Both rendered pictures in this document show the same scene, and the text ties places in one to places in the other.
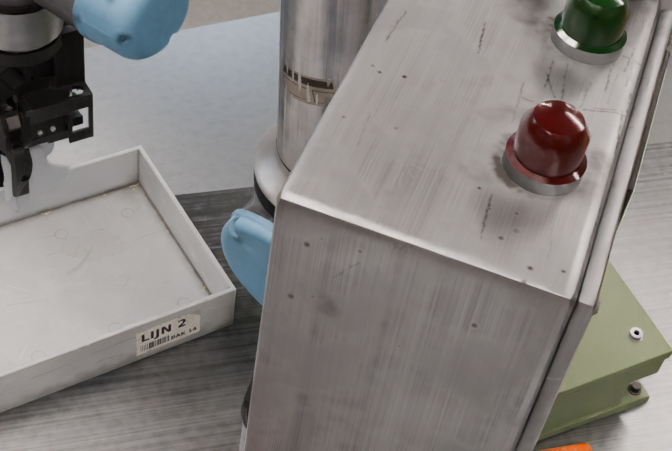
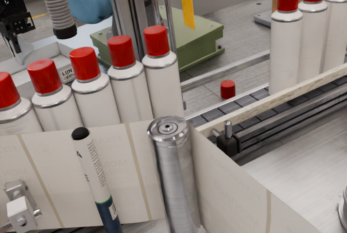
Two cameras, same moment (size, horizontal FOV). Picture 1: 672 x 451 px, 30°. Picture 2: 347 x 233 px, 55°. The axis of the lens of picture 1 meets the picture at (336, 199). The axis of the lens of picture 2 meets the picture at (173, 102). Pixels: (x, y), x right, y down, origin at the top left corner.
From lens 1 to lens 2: 0.54 m
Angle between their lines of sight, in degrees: 13
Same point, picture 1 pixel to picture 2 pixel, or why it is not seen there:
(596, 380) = (202, 36)
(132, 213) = (59, 59)
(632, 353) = (211, 28)
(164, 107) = (67, 42)
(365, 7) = not seen: outside the picture
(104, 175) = (48, 51)
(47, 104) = (15, 15)
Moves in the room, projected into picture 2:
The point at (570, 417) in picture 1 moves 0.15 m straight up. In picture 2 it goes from (201, 56) to (196, 1)
